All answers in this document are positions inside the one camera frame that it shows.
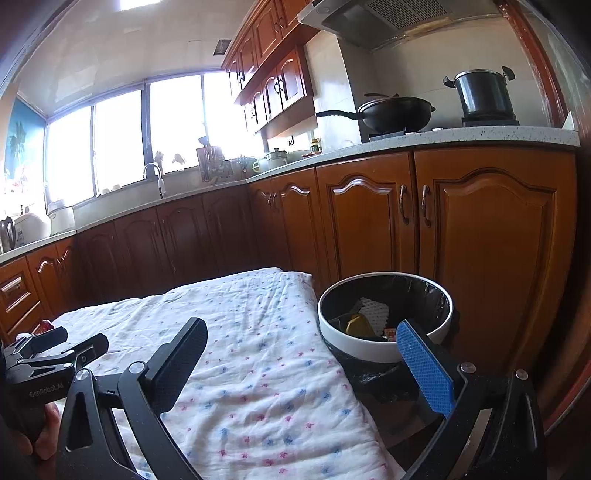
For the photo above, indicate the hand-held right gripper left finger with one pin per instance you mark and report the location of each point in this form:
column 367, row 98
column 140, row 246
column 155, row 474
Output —
column 180, row 364

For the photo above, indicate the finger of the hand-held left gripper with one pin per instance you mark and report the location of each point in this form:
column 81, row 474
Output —
column 90, row 348
column 46, row 338

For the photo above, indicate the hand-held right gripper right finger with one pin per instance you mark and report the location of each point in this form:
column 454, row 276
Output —
column 425, row 369

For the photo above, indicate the white trash bin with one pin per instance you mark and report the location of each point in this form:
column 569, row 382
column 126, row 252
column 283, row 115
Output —
column 369, row 350

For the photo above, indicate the person's left hand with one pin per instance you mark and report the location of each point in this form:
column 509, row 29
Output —
column 48, row 438

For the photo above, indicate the small red wrapper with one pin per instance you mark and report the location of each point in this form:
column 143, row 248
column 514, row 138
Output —
column 390, row 333

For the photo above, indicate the black bin liner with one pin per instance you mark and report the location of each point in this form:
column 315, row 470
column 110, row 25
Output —
column 415, row 295

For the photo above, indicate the printed blanket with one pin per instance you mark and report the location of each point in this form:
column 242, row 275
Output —
column 258, row 369

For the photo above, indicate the white foam net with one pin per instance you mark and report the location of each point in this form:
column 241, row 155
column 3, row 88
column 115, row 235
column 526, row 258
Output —
column 371, row 306

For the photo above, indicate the yellow foam net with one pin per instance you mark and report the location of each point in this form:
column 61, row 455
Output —
column 355, row 324

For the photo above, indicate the white rice cooker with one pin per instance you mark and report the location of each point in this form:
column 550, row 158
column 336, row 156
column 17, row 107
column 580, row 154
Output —
column 32, row 226

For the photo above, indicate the electric kettle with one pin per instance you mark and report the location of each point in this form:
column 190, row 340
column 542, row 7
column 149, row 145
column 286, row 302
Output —
column 5, row 232

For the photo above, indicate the steel lidded pot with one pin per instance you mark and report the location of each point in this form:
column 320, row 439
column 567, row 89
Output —
column 62, row 217

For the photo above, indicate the wooden lower cabinets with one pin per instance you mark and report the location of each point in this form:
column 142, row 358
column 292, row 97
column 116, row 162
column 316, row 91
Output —
column 369, row 217

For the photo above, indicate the wooden cabinets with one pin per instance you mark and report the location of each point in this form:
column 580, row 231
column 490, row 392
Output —
column 369, row 217
column 272, row 83

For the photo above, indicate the chrome faucet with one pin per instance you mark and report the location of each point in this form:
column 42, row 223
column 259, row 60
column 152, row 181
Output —
column 152, row 171

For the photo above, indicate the utensil rack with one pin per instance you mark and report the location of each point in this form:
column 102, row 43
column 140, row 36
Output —
column 210, row 161

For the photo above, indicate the kitchen window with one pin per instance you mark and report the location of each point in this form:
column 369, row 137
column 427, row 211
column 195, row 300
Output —
column 120, row 138

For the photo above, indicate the green white casserole pot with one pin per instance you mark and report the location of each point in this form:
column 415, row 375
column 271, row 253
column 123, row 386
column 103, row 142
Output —
column 276, row 159

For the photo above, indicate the small condiment jar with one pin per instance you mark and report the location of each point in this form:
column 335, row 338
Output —
column 315, row 146

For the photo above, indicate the gas stove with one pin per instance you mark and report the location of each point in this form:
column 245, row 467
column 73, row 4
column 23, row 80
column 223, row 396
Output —
column 489, row 122

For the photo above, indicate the black wok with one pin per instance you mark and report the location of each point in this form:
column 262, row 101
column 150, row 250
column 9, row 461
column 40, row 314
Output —
column 392, row 115

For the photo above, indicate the dark stock pot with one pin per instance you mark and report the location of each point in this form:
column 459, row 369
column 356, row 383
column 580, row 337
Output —
column 482, row 94

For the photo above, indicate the wooden upper cabinets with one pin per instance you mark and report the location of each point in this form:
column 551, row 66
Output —
column 272, row 83

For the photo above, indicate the range hood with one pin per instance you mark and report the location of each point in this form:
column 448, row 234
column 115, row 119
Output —
column 369, row 18

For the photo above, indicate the blue wall poster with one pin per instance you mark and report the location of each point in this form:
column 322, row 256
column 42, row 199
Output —
column 18, row 134

